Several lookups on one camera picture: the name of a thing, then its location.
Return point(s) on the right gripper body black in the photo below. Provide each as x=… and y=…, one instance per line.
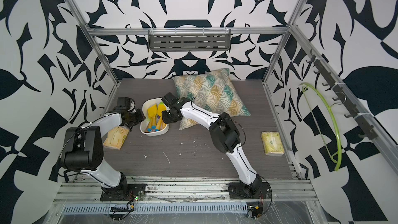
x=168, y=116

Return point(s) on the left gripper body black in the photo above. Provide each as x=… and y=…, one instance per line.
x=137, y=117

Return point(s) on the yellow toy shovel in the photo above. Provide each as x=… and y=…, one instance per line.
x=160, y=124
x=152, y=114

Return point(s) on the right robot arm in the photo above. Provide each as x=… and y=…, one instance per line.
x=224, y=135

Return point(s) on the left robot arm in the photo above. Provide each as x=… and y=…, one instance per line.
x=83, y=150

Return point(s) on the patterned teal yellow cushion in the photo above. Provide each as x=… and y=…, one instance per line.
x=212, y=91

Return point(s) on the right tissue pack yellow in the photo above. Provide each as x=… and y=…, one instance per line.
x=272, y=144

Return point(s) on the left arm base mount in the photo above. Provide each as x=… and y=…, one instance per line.
x=123, y=193

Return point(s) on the grey wall shelf rack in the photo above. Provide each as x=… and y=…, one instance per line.
x=189, y=39

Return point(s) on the white cable duct strip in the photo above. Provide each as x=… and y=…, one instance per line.
x=158, y=208

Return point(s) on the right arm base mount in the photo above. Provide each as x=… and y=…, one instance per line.
x=241, y=191

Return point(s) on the black hook rail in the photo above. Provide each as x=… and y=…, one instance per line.
x=342, y=98

